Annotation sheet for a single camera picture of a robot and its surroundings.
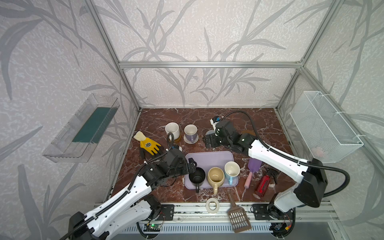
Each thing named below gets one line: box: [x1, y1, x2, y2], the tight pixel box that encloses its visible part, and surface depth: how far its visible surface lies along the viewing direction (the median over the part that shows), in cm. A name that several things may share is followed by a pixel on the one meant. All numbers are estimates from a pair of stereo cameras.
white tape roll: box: [205, 197, 220, 214], surface depth 77 cm
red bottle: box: [255, 175, 270, 197], surface depth 82 cm
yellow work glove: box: [133, 131, 161, 156], surface depth 100 cm
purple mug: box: [184, 124, 198, 143], surface depth 100 cm
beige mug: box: [207, 167, 225, 195], surface depth 80 cm
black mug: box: [189, 167, 206, 193], surface depth 79 cm
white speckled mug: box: [165, 122, 181, 141], surface depth 101 cm
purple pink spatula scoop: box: [244, 158, 262, 189], surface depth 86 cm
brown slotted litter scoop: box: [228, 193, 252, 233], surface depth 74 cm
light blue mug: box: [224, 161, 241, 186], surface depth 81 cm
